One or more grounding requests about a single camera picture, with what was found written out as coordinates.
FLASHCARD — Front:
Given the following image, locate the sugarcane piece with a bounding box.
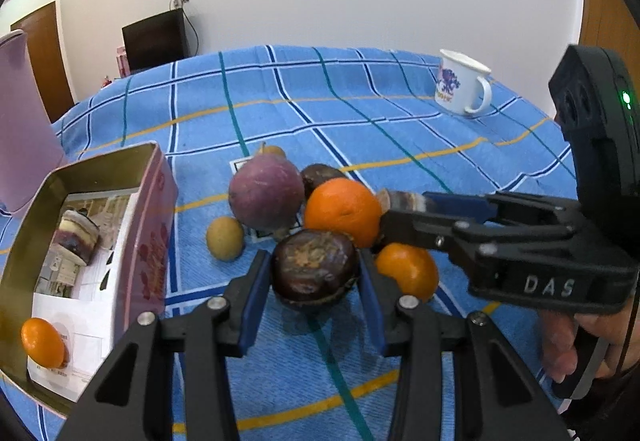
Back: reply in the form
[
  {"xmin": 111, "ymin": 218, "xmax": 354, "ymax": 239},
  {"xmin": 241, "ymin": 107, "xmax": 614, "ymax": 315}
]
[{"xmin": 375, "ymin": 188, "xmax": 432, "ymax": 217}]

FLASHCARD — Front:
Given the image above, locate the large orange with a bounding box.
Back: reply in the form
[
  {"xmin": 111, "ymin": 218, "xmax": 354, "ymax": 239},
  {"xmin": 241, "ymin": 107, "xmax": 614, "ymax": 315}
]
[{"xmin": 304, "ymin": 178, "xmax": 383, "ymax": 249}]

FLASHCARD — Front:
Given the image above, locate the person's right hand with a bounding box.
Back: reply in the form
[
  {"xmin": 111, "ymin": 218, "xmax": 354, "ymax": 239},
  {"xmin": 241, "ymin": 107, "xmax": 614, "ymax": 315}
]
[{"xmin": 540, "ymin": 310, "xmax": 581, "ymax": 383}]

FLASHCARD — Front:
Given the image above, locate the small orange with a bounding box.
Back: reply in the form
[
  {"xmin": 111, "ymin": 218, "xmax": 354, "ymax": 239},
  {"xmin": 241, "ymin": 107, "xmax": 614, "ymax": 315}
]
[{"xmin": 21, "ymin": 317, "xmax": 67, "ymax": 369}]

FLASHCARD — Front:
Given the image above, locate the black television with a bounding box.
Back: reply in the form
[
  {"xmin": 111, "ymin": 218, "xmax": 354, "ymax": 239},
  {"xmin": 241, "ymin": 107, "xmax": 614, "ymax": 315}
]
[{"xmin": 121, "ymin": 10, "xmax": 190, "ymax": 71}]

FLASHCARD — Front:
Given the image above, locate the printed paper sheet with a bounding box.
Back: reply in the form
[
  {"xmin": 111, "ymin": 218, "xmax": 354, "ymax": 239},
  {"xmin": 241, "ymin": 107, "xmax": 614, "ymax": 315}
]
[{"xmin": 27, "ymin": 188, "xmax": 143, "ymax": 397}]

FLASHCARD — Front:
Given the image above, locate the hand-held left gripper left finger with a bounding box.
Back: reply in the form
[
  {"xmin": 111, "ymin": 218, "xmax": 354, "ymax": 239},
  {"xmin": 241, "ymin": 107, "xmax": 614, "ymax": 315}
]
[{"xmin": 55, "ymin": 248, "xmax": 273, "ymax": 441}]

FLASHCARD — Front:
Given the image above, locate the pink tin box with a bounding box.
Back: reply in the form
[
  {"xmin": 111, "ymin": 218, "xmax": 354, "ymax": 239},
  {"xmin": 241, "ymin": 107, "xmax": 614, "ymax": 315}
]
[{"xmin": 0, "ymin": 31, "xmax": 180, "ymax": 419}]

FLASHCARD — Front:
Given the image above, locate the black television cable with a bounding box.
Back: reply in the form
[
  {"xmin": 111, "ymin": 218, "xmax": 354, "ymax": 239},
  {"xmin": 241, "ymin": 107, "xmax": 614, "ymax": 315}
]
[{"xmin": 180, "ymin": 4, "xmax": 202, "ymax": 57}]

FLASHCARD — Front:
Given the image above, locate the purple round fruit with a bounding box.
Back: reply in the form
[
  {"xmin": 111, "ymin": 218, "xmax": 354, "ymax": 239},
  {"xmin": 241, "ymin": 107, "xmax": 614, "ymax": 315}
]
[{"xmin": 228, "ymin": 156, "xmax": 306, "ymax": 232}]

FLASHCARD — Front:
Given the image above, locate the yellowish longan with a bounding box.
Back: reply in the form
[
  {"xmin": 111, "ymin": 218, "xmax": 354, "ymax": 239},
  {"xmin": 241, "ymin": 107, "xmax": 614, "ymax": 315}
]
[
  {"xmin": 206, "ymin": 216, "xmax": 246, "ymax": 263},
  {"xmin": 257, "ymin": 142, "xmax": 287, "ymax": 161}
]

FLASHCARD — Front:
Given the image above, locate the layered dessert cup in box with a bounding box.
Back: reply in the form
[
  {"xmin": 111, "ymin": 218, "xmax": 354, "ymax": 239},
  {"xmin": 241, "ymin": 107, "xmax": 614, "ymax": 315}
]
[{"xmin": 54, "ymin": 207, "xmax": 103, "ymax": 267}]

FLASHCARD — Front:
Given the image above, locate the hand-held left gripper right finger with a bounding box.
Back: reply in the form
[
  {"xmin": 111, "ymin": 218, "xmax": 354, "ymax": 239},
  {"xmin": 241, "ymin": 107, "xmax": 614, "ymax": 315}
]
[{"xmin": 357, "ymin": 251, "xmax": 573, "ymax": 441}]

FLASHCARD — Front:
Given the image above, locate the wooden wall panel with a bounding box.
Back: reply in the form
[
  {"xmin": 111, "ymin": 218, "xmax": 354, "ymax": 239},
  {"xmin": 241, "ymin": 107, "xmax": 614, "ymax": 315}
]
[{"xmin": 580, "ymin": 0, "xmax": 640, "ymax": 67}]

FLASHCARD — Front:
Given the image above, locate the dark mangosteen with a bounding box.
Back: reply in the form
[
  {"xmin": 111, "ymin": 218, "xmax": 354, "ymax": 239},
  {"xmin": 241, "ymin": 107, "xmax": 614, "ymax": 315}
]
[{"xmin": 271, "ymin": 229, "xmax": 362, "ymax": 308}]

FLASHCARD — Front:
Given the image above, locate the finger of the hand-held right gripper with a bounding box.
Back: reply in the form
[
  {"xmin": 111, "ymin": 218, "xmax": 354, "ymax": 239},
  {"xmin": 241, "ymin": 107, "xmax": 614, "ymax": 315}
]
[
  {"xmin": 422, "ymin": 191, "xmax": 583, "ymax": 231},
  {"xmin": 377, "ymin": 208, "xmax": 531, "ymax": 267}
]

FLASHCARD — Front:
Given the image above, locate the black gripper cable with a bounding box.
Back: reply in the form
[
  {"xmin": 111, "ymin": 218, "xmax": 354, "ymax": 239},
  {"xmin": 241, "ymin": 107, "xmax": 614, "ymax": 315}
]
[{"xmin": 612, "ymin": 278, "xmax": 640, "ymax": 377}]

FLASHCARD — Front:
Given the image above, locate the dark passion fruit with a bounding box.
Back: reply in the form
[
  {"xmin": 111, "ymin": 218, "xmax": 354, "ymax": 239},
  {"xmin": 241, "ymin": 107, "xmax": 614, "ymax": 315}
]
[{"xmin": 300, "ymin": 164, "xmax": 343, "ymax": 199}]

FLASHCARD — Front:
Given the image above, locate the blue checked blanket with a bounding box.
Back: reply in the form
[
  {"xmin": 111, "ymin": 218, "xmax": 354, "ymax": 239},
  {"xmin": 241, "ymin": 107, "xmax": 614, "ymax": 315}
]
[{"xmin": 0, "ymin": 44, "xmax": 591, "ymax": 441}]

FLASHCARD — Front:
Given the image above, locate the mandarin orange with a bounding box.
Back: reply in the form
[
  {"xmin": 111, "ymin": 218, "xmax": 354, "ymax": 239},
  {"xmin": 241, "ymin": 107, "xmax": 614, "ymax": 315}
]
[{"xmin": 375, "ymin": 242, "xmax": 440, "ymax": 302}]

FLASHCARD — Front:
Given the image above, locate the white printed mug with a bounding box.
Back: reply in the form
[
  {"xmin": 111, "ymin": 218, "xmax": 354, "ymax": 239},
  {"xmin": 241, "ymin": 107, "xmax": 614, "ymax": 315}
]
[{"xmin": 432, "ymin": 48, "xmax": 493, "ymax": 118}]

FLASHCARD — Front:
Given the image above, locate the brown wooden door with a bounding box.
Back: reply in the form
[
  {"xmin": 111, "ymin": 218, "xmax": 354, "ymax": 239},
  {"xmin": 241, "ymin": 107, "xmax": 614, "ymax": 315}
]
[{"xmin": 10, "ymin": 1, "xmax": 76, "ymax": 124}]

